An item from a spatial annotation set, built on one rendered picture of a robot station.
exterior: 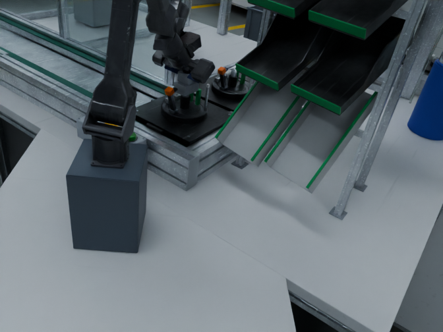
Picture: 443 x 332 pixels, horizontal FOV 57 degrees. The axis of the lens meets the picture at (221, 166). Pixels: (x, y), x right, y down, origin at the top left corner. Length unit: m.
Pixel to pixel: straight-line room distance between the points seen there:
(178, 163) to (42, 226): 0.36
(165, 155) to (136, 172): 0.30
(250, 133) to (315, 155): 0.18
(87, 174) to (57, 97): 0.63
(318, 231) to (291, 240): 0.09
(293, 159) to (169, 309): 0.46
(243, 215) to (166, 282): 0.29
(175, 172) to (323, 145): 0.39
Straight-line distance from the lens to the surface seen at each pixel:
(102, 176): 0.82
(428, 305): 1.83
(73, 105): 1.36
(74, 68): 1.68
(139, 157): 0.88
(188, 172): 1.08
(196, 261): 0.94
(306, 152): 1.02
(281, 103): 1.08
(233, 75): 1.42
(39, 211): 1.07
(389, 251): 1.12
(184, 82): 1.20
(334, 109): 0.89
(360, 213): 1.20
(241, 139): 1.07
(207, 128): 1.19
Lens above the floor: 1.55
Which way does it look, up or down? 34 degrees down
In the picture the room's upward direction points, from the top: 9 degrees clockwise
